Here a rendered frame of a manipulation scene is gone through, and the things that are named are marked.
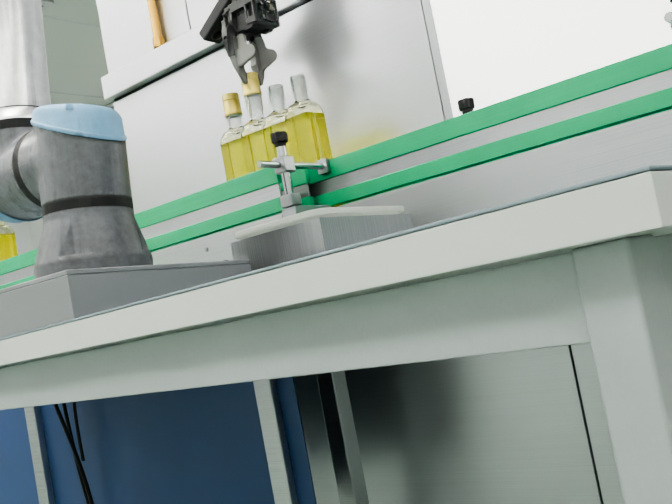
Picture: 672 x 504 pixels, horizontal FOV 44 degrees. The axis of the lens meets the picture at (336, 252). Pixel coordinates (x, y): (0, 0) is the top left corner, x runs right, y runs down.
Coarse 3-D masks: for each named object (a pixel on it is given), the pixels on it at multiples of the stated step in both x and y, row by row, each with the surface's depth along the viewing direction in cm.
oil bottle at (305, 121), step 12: (288, 108) 150; (300, 108) 148; (312, 108) 149; (288, 120) 150; (300, 120) 148; (312, 120) 148; (324, 120) 151; (288, 132) 150; (300, 132) 148; (312, 132) 147; (324, 132) 150; (300, 144) 148; (312, 144) 147; (324, 144) 149; (300, 156) 148; (312, 156) 147; (324, 156) 149
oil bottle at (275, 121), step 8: (272, 112) 154; (280, 112) 152; (272, 120) 152; (280, 120) 151; (264, 128) 154; (272, 128) 153; (280, 128) 151; (272, 144) 153; (288, 144) 151; (272, 152) 153; (288, 152) 151; (272, 160) 153
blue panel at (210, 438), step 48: (240, 384) 146; (288, 384) 139; (0, 432) 198; (48, 432) 185; (96, 432) 174; (144, 432) 164; (192, 432) 155; (240, 432) 147; (288, 432) 140; (0, 480) 199; (96, 480) 175; (144, 480) 165; (192, 480) 156; (240, 480) 148
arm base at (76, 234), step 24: (48, 216) 104; (72, 216) 103; (96, 216) 103; (120, 216) 105; (48, 240) 103; (72, 240) 102; (96, 240) 102; (120, 240) 103; (144, 240) 109; (48, 264) 102; (72, 264) 101; (96, 264) 101; (120, 264) 102; (144, 264) 105
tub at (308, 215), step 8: (320, 208) 108; (328, 208) 109; (336, 208) 110; (344, 208) 111; (352, 208) 113; (360, 208) 114; (368, 208) 116; (376, 208) 117; (384, 208) 119; (392, 208) 121; (400, 208) 122; (288, 216) 110; (296, 216) 109; (304, 216) 109; (312, 216) 108; (320, 216) 109; (328, 216) 110; (336, 216) 111; (264, 224) 113; (272, 224) 112; (280, 224) 111; (288, 224) 112; (240, 232) 116; (248, 232) 115; (256, 232) 115; (264, 232) 114
